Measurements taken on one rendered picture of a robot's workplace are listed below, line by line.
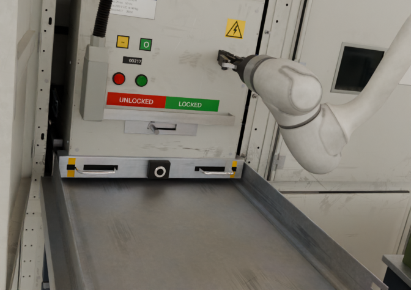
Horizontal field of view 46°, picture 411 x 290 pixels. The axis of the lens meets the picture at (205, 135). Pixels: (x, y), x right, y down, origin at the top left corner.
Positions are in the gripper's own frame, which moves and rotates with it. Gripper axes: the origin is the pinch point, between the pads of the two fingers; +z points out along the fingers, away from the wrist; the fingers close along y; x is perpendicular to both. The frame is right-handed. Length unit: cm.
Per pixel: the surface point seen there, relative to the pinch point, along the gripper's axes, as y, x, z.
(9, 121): -54, -4, -54
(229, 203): 3.8, -38.3, -10.7
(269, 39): 16.3, 5.7, 7.2
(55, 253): -44, -38, -32
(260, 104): 17.4, -13.9, 7.1
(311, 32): 28.7, 9.6, 5.0
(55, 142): -41, -31, 16
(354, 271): 13, -34, -52
